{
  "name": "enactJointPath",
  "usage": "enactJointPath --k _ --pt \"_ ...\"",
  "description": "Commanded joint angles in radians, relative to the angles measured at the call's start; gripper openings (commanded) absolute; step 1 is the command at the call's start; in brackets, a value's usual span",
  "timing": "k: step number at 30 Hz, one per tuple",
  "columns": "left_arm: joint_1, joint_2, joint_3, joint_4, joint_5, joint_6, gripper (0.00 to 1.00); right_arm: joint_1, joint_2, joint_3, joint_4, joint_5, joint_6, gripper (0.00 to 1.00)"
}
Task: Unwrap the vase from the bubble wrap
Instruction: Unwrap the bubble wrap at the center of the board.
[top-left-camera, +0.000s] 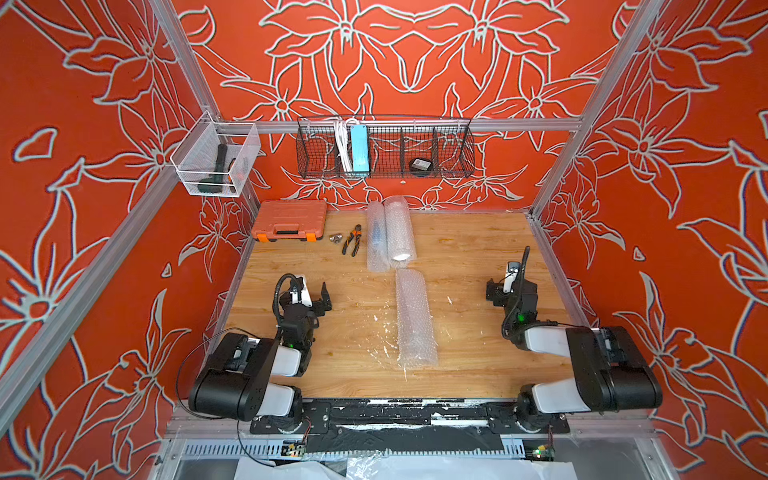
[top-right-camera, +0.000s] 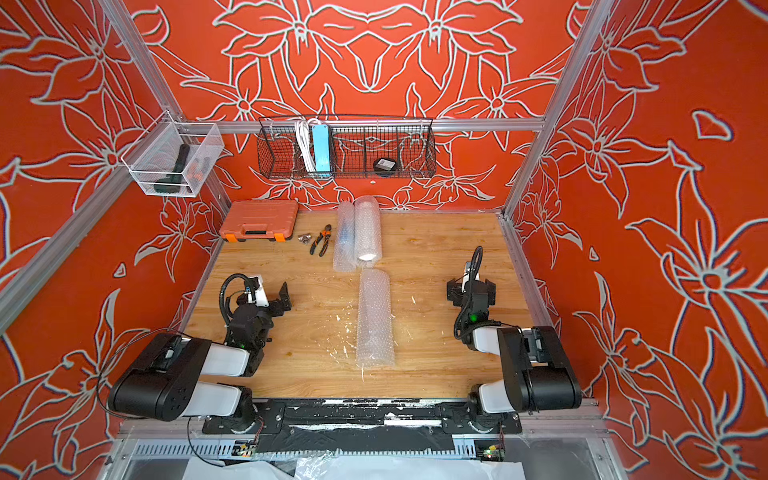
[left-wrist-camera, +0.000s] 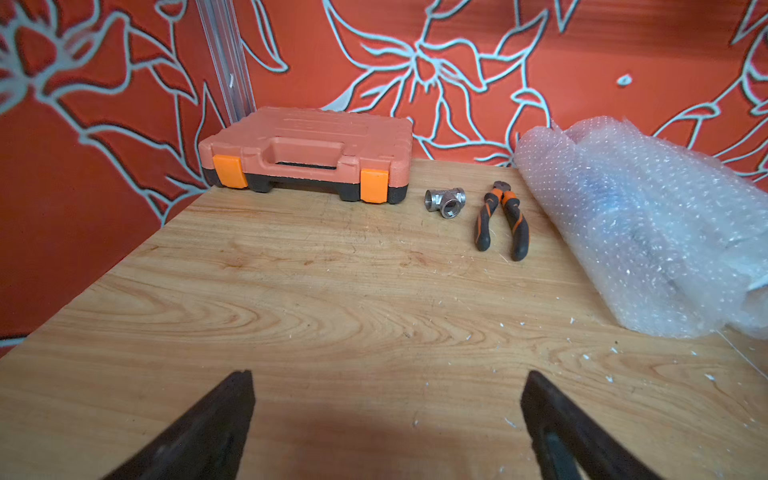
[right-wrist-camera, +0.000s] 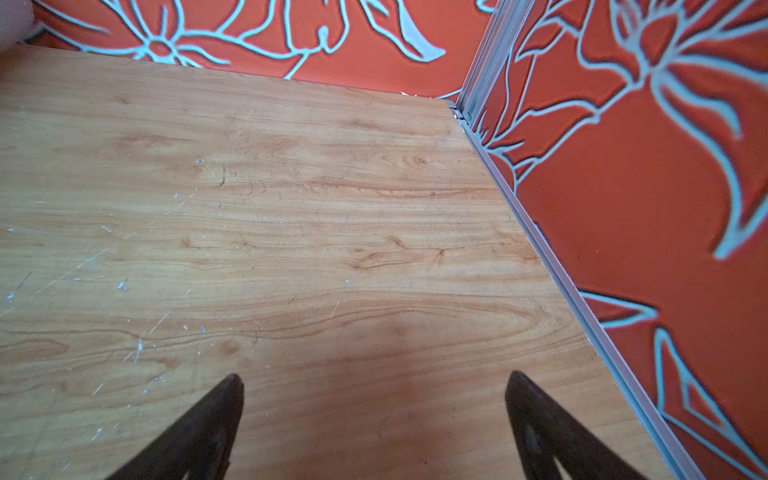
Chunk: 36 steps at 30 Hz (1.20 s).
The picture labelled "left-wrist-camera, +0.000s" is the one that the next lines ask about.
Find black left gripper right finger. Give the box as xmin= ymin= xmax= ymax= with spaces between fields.
xmin=520 ymin=370 xmax=659 ymax=479

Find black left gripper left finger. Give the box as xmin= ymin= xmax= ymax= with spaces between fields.
xmin=106 ymin=370 xmax=256 ymax=479

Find bubble wrap roll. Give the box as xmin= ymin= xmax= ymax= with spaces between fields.
xmin=514 ymin=116 xmax=767 ymax=339

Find orange black pliers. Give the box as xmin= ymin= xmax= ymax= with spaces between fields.
xmin=474 ymin=181 xmax=530 ymax=262

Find metal tee pipe fitting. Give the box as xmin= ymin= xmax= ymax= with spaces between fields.
xmin=424 ymin=188 xmax=466 ymax=219

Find orange plastic tool case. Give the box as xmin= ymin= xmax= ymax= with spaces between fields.
xmin=198 ymin=107 xmax=413 ymax=204

